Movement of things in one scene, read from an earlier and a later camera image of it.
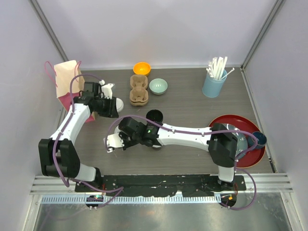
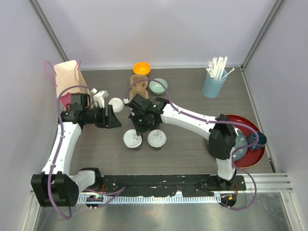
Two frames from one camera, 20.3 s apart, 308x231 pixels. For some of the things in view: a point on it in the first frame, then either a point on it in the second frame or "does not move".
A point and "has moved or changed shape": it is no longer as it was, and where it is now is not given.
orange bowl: [142, 68] does not move
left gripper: [111, 111] -> [109, 121]
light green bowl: [158, 86] does not move
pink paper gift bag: [63, 73] does not move
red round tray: [256, 155] does not move
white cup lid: [117, 130] has moved or changed shape
